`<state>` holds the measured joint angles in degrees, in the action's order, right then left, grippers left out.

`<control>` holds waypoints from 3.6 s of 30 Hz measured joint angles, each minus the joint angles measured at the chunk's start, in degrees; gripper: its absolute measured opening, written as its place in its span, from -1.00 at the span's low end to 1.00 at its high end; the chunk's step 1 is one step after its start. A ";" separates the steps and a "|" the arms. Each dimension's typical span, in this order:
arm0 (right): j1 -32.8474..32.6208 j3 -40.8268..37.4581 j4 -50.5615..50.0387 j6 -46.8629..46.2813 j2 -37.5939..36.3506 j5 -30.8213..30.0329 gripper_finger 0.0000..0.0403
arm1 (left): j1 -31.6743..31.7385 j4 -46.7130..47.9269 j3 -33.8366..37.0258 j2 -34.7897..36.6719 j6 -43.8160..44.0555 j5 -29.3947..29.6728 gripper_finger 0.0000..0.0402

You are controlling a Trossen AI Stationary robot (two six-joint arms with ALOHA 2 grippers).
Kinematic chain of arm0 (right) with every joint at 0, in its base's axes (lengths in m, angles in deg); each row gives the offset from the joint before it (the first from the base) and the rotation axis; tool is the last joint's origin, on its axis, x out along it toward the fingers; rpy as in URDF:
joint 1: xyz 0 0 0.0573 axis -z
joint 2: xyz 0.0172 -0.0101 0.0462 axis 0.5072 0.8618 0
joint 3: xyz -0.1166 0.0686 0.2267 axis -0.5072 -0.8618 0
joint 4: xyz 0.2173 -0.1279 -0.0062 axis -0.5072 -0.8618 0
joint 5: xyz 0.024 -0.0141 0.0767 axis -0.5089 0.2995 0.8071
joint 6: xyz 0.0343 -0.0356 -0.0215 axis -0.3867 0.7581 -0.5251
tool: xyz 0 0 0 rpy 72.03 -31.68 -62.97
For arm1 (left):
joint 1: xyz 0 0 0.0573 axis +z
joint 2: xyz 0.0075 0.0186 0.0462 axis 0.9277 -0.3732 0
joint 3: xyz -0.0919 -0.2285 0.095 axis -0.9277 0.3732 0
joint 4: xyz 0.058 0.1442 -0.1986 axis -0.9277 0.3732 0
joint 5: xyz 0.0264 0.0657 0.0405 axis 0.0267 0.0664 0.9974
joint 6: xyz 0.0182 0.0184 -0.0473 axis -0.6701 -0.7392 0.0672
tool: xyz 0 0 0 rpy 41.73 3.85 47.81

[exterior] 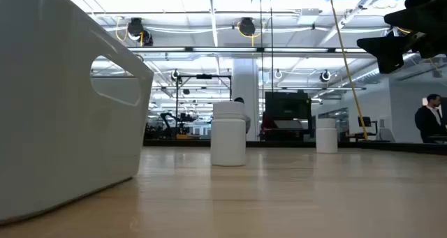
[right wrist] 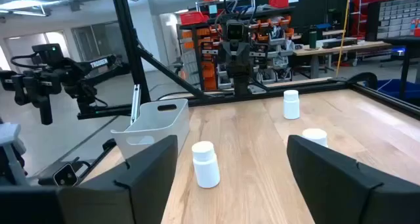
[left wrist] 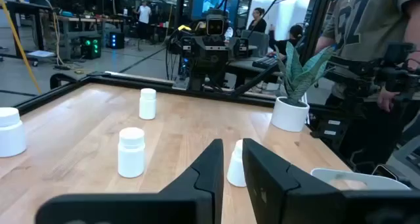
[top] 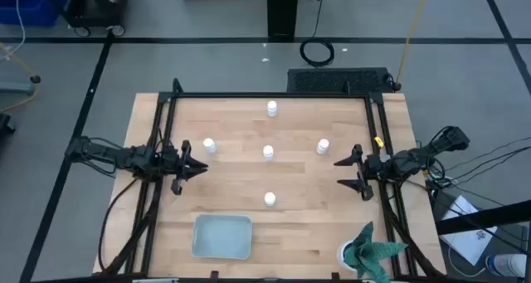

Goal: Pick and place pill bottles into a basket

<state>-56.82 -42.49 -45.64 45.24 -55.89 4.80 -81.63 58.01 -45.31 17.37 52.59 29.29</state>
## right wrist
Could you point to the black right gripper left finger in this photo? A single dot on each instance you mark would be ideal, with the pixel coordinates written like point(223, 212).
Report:
point(138, 184)

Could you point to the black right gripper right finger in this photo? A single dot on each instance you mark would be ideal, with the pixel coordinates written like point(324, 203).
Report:
point(344, 191)

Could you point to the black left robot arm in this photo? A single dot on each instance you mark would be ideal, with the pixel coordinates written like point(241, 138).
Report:
point(241, 86)

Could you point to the white plastic basket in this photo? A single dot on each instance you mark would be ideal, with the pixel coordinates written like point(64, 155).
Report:
point(154, 125)

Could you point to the shelf rack with orange bins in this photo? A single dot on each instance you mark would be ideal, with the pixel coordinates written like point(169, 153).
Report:
point(208, 73)

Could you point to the red storage bin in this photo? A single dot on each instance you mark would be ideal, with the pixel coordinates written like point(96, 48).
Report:
point(193, 18)
point(279, 1)

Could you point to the small black box device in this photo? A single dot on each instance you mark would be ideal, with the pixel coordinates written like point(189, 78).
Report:
point(65, 176)

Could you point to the dark green bottle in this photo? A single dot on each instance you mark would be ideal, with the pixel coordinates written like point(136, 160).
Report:
point(312, 40)

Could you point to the black flat case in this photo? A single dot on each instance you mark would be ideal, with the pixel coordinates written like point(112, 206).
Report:
point(338, 42)

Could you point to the wooden workbench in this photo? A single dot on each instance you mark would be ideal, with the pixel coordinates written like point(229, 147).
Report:
point(344, 48)

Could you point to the blue plastic bin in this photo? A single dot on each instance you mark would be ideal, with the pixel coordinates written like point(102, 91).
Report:
point(393, 87)

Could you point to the black wheeled cart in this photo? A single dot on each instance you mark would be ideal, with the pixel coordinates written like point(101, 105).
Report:
point(405, 69)

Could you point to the glass door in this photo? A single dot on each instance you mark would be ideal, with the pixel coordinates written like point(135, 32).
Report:
point(98, 43)

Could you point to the grey small-parts drawer cabinet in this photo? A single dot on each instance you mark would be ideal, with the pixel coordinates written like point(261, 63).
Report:
point(397, 17)

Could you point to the ceiling light fixture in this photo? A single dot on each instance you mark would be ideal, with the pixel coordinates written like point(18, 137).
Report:
point(26, 12)

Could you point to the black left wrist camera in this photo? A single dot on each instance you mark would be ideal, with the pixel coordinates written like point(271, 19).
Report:
point(235, 31)

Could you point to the silver metal bracket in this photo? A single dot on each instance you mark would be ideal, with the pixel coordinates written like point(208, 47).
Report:
point(135, 102)

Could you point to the black aluminium table frame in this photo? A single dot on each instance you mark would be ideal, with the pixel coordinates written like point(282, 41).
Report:
point(129, 36)

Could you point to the grey plastic mount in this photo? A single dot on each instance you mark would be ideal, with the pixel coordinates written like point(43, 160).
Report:
point(8, 133)

